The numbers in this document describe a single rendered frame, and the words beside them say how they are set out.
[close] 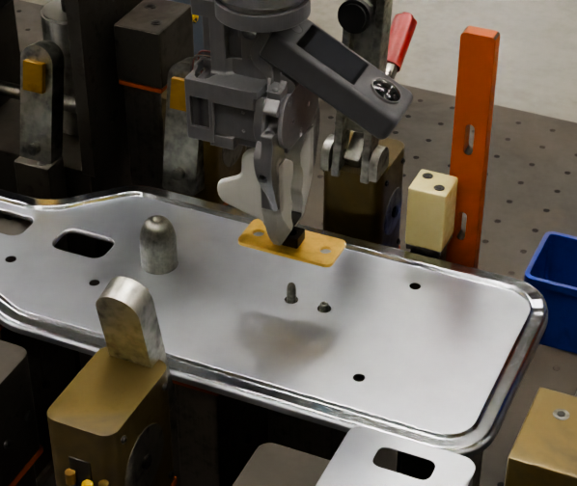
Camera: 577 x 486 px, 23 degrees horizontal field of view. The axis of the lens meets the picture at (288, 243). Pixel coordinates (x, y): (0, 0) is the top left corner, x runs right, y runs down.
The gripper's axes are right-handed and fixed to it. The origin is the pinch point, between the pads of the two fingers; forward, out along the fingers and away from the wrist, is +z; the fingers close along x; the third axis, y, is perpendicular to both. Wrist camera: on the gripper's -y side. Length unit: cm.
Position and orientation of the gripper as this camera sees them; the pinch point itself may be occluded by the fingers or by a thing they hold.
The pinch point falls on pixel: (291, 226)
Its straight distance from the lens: 114.0
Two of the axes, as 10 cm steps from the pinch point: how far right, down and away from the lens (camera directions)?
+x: -4.0, 5.3, -7.4
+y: -9.1, -2.2, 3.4
